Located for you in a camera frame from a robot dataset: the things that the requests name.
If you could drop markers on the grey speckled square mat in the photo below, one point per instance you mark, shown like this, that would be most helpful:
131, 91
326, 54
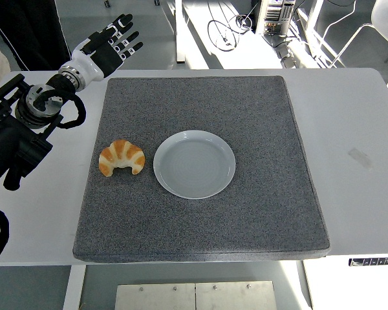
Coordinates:
197, 226

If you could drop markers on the black table control panel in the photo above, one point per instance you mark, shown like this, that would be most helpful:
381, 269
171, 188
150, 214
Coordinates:
375, 262

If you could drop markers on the white metal frame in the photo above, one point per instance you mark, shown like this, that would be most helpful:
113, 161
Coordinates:
313, 29

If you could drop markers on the piece of clear tape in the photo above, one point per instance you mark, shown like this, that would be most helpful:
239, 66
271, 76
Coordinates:
360, 158

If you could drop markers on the person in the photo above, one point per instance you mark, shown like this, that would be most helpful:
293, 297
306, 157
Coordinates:
35, 32

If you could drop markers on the golden croissant bread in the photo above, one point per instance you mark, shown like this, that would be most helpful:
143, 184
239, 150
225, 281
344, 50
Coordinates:
123, 153

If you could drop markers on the white table leg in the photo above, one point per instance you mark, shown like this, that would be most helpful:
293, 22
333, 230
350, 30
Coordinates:
72, 290
305, 290

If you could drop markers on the round light grey plate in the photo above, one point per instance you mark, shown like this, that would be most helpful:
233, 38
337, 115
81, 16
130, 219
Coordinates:
194, 164

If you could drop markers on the white computer tower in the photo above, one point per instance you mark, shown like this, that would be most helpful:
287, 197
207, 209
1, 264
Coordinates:
273, 16

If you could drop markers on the grey metal plate with screws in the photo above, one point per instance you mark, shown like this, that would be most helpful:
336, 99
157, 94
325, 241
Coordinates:
155, 298
236, 297

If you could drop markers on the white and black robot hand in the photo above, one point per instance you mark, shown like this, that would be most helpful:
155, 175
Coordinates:
87, 63

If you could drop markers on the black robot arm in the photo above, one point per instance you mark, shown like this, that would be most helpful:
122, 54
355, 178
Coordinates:
13, 142

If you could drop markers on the white chair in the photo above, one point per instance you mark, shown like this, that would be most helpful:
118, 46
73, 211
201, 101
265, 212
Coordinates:
386, 22

